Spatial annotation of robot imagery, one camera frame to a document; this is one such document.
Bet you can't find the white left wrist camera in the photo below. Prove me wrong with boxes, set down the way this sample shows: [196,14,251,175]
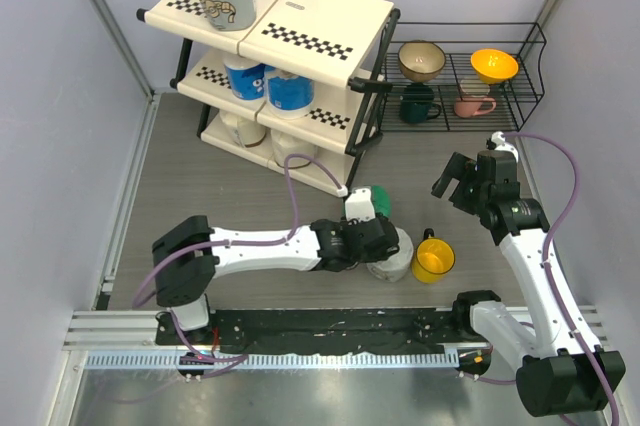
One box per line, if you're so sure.
[338,185,376,222]

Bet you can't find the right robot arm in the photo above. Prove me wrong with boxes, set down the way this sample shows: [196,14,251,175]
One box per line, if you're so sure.
[431,146,626,424]

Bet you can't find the dark green mug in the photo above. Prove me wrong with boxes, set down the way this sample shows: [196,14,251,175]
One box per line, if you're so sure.
[399,83,442,125]

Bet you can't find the black wire rack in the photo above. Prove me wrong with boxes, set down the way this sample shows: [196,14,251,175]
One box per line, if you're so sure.
[379,21,547,132]

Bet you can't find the cream paper towel roll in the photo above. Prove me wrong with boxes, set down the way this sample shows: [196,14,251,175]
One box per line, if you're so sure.
[270,129,318,168]
[219,111,267,148]

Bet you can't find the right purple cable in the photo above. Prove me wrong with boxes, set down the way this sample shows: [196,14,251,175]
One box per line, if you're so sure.
[459,131,621,426]

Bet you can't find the cream checkered three-tier shelf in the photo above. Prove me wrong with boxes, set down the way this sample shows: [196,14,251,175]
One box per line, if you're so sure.
[136,0,400,195]

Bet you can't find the beige brown bowl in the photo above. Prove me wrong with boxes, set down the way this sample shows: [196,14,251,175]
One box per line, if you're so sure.
[397,41,446,83]

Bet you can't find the white slotted cable duct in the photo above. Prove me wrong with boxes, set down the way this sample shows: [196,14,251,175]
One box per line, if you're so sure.
[85,349,459,370]

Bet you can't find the pink mug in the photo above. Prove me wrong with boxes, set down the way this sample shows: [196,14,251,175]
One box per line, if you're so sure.
[454,77,497,118]

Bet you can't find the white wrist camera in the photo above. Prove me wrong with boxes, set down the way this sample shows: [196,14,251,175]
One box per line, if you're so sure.
[487,131,519,163]
[338,185,376,222]

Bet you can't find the yellow orange bowl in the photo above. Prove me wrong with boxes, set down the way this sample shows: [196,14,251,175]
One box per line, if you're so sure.
[470,48,519,85]

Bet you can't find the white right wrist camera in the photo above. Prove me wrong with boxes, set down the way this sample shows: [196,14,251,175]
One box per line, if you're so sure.
[487,131,519,163]

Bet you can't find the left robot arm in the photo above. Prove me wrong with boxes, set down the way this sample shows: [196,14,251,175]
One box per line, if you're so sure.
[151,215,400,345]

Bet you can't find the yellow enamel mug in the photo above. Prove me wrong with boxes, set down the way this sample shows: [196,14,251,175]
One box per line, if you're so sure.
[410,228,456,284]

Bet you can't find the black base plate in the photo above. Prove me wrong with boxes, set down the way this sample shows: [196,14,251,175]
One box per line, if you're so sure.
[184,308,485,356]

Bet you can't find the green paper towel roll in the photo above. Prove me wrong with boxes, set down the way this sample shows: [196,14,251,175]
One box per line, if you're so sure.
[370,185,391,217]

